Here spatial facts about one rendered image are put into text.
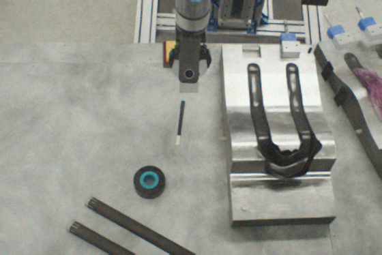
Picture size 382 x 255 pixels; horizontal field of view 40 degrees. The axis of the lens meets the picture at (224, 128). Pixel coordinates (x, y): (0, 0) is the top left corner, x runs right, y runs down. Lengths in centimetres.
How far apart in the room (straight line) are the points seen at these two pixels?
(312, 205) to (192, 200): 30
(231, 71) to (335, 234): 51
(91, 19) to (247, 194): 160
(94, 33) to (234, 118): 141
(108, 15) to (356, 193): 167
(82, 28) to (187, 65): 151
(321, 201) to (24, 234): 73
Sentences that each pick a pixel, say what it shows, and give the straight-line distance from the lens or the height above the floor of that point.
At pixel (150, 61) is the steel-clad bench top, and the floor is 80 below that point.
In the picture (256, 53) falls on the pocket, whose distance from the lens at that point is 151.
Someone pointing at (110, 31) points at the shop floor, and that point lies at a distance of 263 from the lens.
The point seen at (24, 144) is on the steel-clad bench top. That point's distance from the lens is 146.
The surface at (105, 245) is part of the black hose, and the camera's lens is 128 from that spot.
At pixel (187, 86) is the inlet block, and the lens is 134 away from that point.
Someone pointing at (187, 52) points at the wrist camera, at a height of 111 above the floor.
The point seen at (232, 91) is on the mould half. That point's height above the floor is 88.
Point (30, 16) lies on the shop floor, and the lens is 275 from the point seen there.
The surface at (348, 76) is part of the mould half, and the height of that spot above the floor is 87.
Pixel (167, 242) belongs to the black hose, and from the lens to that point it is 124.
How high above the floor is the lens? 208
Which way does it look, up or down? 62 degrees down
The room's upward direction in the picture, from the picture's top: 12 degrees clockwise
